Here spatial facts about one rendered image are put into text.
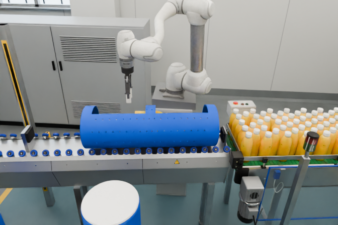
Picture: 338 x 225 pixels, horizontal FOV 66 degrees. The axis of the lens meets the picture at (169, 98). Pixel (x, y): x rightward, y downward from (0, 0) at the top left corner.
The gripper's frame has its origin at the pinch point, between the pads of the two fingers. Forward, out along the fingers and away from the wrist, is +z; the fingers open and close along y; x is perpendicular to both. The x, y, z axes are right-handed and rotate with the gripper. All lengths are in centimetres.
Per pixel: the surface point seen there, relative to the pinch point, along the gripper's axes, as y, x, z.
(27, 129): 0, -68, 25
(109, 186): 47, -7, 29
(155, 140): 13.5, 16.8, 25.0
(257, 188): 34, 79, 46
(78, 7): -255, -97, -17
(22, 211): -25, -108, 133
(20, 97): -30, -84, 16
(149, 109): 1.2, 12.9, 8.8
